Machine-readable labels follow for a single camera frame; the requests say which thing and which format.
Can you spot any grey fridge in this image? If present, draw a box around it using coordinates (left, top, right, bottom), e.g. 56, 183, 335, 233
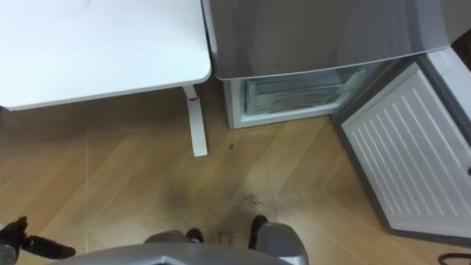
201, 0, 471, 130

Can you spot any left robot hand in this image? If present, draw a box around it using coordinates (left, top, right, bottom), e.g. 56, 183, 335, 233
0, 216, 77, 260

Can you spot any open fridge freezer door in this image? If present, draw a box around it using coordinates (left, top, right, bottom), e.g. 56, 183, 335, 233
332, 46, 471, 247

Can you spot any robot body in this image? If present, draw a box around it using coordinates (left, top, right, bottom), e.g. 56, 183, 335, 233
47, 241, 295, 265

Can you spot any black floor cable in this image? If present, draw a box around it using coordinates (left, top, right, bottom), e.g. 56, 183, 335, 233
437, 252, 471, 265

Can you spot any white desk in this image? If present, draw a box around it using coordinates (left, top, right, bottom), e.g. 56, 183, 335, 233
0, 0, 213, 158

